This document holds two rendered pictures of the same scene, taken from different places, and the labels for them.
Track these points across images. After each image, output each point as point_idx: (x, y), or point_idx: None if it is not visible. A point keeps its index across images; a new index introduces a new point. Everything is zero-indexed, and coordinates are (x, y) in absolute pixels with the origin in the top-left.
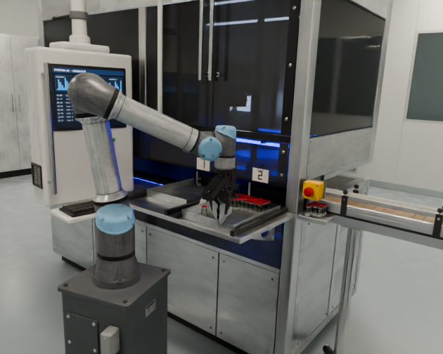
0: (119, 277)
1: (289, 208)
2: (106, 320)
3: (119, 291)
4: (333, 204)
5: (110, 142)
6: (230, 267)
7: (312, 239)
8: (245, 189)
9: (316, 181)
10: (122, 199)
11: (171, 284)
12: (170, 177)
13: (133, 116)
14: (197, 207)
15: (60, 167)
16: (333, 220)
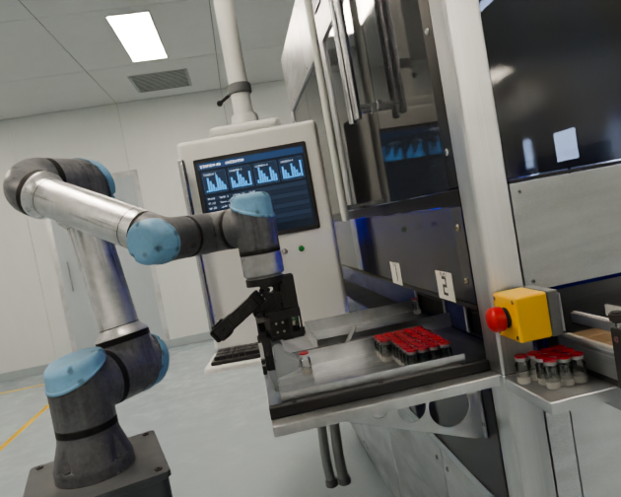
0: (70, 469)
1: (491, 361)
2: None
3: (58, 492)
4: (604, 354)
5: (96, 252)
6: (455, 484)
7: None
8: (463, 318)
9: (527, 291)
10: (117, 339)
11: (415, 496)
12: (398, 301)
13: (47, 207)
14: (312, 355)
15: (225, 295)
16: (601, 401)
